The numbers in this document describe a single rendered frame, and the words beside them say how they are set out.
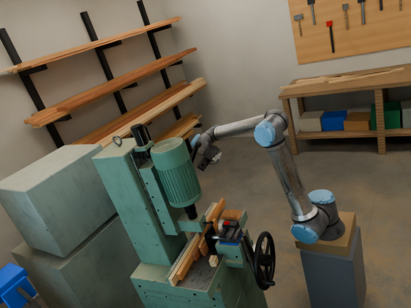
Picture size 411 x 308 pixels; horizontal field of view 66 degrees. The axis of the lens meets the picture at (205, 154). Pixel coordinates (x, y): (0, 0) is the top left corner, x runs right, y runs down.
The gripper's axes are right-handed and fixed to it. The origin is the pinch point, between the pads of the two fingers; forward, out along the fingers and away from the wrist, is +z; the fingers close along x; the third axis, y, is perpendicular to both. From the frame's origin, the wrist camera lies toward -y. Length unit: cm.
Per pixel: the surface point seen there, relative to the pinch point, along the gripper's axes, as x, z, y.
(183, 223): 7.1, 0.3, -38.1
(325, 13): 15, -200, 225
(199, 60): -127, -305, 141
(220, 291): 40, 9, -56
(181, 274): 19, 13, -57
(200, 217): 13.5, 1.6, -30.4
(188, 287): 25, 17, -59
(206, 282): 31, 17, -53
